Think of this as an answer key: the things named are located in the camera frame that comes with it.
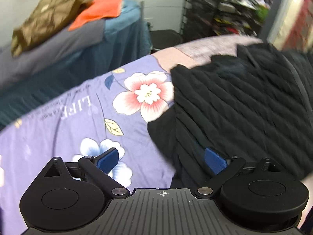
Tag orange cloth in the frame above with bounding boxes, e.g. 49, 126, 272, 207
68, 0, 124, 31

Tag purple floral bed sheet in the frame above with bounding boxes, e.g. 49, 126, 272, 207
1, 34, 259, 234

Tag black wire storage rack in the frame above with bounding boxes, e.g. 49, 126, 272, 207
179, 0, 270, 42

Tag black quilted jacket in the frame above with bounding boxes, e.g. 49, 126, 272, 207
148, 43, 312, 188

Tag olive green jacket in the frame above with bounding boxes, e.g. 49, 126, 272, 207
11, 0, 93, 57

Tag grey and teal bed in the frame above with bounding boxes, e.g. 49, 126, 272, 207
1, 0, 151, 128

